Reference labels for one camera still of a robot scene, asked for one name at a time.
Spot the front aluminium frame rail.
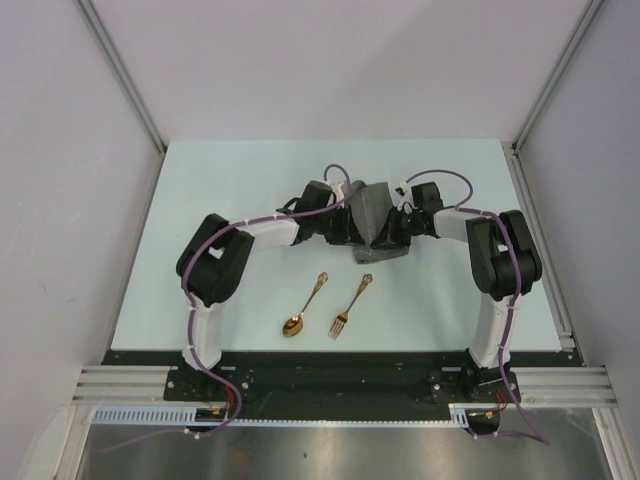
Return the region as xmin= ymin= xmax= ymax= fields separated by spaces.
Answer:
xmin=73 ymin=366 xmax=618 ymax=408

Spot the left aluminium frame post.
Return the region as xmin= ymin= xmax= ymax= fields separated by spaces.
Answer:
xmin=73 ymin=0 xmax=168 ymax=157

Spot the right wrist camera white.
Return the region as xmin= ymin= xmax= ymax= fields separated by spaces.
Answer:
xmin=395 ymin=182 xmax=415 ymax=214

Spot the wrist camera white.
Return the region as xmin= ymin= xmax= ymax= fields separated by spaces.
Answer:
xmin=395 ymin=182 xmax=415 ymax=214
xmin=329 ymin=181 xmax=350 ymax=203

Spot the grey cloth napkin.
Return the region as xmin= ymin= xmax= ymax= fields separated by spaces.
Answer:
xmin=347 ymin=180 xmax=409 ymax=265

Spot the right aluminium frame post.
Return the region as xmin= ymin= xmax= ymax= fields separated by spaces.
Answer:
xmin=511 ymin=0 xmax=608 ymax=153

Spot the aluminium frame post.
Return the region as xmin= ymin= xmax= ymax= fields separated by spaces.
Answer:
xmin=511 ymin=0 xmax=608 ymax=153
xmin=73 ymin=0 xmax=168 ymax=157

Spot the gold fork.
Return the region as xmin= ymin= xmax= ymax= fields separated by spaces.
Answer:
xmin=328 ymin=273 xmax=374 ymax=340

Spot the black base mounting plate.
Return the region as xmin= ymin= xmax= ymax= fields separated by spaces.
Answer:
xmin=102 ymin=351 xmax=582 ymax=422

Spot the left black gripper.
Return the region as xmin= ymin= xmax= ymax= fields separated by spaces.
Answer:
xmin=312 ymin=204 xmax=365 ymax=247

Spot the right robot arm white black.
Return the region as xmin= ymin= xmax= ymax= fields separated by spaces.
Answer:
xmin=372 ymin=182 xmax=543 ymax=402

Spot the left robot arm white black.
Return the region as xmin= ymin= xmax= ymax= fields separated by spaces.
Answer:
xmin=176 ymin=181 xmax=364 ymax=400

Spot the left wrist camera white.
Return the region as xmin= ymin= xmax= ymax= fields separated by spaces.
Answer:
xmin=329 ymin=181 xmax=350 ymax=203

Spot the right aluminium side rail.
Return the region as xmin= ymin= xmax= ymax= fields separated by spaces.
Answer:
xmin=501 ymin=142 xmax=580 ymax=353

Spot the gold spoon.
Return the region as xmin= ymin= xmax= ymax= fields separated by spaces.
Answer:
xmin=282 ymin=272 xmax=329 ymax=338

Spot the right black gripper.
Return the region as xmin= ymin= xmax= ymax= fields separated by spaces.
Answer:
xmin=372 ymin=205 xmax=423 ymax=249

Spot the white slotted cable duct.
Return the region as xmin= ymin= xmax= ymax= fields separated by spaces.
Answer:
xmin=92 ymin=403 xmax=501 ymax=430

